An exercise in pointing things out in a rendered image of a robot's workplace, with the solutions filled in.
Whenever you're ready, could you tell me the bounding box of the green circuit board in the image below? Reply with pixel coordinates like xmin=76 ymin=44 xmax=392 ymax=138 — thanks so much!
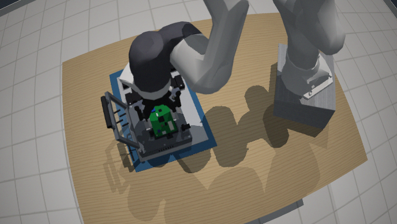
xmin=149 ymin=104 xmax=177 ymax=137

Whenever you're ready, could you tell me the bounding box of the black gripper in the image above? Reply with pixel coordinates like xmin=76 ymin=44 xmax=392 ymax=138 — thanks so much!
xmin=133 ymin=85 xmax=181 ymax=126

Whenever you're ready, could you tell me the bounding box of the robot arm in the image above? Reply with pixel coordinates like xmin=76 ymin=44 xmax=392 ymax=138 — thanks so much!
xmin=119 ymin=0 xmax=346 ymax=100

